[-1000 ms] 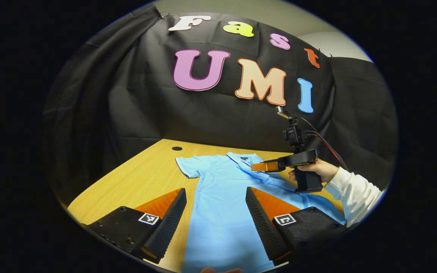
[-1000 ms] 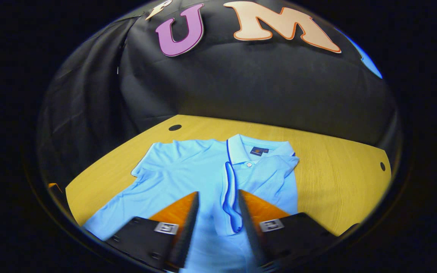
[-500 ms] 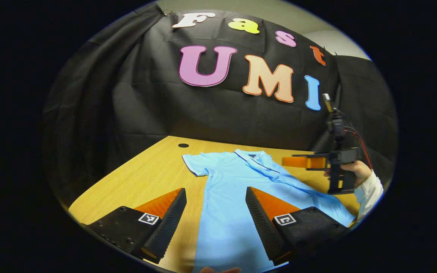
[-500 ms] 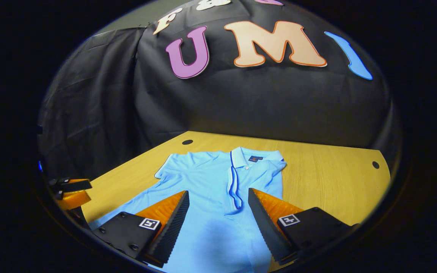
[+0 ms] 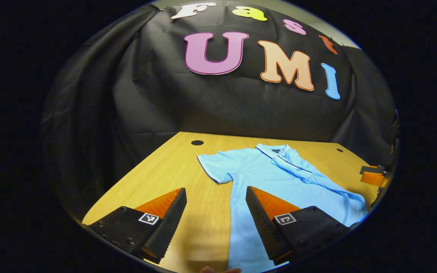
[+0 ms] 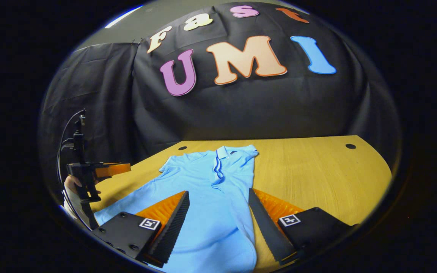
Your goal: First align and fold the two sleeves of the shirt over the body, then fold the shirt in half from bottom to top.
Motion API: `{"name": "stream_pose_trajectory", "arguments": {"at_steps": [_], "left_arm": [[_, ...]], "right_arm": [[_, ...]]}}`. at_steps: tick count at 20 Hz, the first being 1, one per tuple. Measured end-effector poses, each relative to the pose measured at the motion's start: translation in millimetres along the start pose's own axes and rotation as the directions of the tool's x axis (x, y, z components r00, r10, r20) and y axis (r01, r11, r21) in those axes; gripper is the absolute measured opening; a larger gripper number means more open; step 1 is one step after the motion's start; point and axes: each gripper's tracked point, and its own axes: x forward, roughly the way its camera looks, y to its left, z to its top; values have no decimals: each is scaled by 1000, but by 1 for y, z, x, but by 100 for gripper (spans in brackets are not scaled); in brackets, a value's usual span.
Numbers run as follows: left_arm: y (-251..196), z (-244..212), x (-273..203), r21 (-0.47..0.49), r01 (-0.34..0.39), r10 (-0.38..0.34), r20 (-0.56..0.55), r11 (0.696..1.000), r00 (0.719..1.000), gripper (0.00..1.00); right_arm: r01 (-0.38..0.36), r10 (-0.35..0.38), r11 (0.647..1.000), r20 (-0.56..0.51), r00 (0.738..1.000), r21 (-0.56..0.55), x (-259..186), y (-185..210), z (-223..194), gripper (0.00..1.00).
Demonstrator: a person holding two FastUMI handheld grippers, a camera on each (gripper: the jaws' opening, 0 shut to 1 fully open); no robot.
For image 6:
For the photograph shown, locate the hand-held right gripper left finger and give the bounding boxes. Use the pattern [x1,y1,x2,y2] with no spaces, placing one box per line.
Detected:
[91,191,190,268]

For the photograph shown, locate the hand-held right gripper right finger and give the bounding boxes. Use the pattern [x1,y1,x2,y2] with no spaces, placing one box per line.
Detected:
[248,188,359,265]

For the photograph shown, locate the light blue T-shirt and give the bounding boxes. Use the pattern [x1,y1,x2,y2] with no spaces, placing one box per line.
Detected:
[94,144,259,273]

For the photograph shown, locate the black backdrop cloth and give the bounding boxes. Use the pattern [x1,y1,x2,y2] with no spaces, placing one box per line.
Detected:
[38,2,401,198]

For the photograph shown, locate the ceiling light panel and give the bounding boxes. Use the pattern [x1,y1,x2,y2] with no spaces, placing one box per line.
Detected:
[105,5,144,29]

